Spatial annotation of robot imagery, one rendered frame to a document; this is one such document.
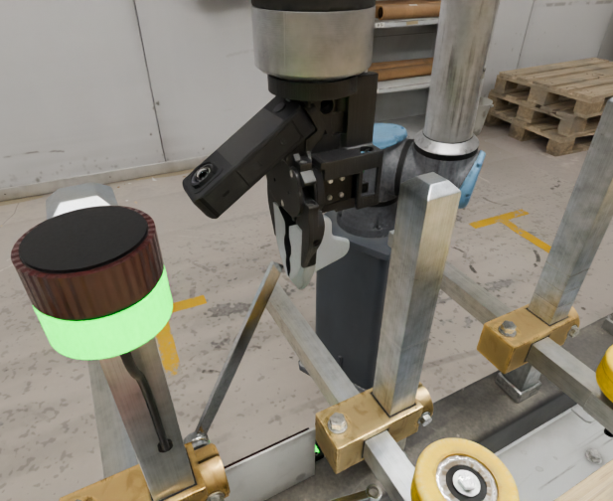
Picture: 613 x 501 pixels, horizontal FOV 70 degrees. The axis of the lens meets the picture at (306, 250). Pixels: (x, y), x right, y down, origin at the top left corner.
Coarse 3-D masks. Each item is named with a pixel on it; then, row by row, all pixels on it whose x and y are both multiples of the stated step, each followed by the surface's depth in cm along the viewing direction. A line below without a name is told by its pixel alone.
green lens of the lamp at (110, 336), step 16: (160, 288) 21; (144, 304) 20; (160, 304) 21; (48, 320) 19; (64, 320) 19; (96, 320) 19; (112, 320) 19; (128, 320) 20; (144, 320) 20; (160, 320) 21; (48, 336) 20; (64, 336) 19; (80, 336) 19; (96, 336) 19; (112, 336) 20; (128, 336) 20; (144, 336) 21; (64, 352) 20; (80, 352) 20; (96, 352) 20; (112, 352) 20
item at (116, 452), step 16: (96, 368) 50; (96, 384) 49; (96, 400) 47; (112, 400) 47; (96, 416) 45; (112, 416) 45; (112, 432) 44; (112, 448) 42; (128, 448) 42; (112, 464) 41; (128, 464) 41
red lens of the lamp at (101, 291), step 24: (144, 216) 21; (120, 264) 18; (144, 264) 19; (48, 288) 18; (72, 288) 18; (96, 288) 18; (120, 288) 19; (144, 288) 20; (48, 312) 19; (72, 312) 18; (96, 312) 19
